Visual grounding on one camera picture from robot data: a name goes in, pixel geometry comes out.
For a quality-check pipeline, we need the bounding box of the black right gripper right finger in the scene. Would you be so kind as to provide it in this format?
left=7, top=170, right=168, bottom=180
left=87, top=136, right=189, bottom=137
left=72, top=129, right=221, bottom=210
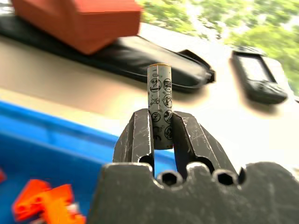
left=171, top=111, right=241, bottom=179

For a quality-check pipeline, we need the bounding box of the orange plastic block part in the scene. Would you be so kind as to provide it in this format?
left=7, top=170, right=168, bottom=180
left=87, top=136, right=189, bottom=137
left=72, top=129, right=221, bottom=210
left=12, top=179, right=87, bottom=224

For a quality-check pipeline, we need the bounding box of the blue plastic bin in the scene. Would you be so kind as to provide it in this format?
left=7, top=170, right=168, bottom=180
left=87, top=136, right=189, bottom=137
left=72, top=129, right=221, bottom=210
left=0, top=100, right=178, bottom=224

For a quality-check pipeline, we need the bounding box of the grey cylindrical battery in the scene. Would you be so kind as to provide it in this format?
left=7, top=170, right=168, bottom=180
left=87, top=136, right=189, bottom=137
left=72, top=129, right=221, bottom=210
left=147, top=63, right=174, bottom=150

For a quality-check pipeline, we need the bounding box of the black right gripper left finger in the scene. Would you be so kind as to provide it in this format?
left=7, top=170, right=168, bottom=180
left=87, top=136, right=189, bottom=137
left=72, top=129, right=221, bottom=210
left=112, top=109, right=155, bottom=166

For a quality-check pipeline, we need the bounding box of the black handheld device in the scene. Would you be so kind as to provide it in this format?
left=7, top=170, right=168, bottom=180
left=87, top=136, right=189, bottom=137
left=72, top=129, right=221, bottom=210
left=230, top=46, right=288, bottom=105

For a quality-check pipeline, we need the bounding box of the orange rectangular box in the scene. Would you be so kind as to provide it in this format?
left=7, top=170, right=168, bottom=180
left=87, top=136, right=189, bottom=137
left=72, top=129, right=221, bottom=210
left=10, top=0, right=143, bottom=56

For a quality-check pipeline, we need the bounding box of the black flat pouch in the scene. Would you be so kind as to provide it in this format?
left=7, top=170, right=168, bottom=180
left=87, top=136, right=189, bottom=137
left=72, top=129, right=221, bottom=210
left=0, top=14, right=216, bottom=91

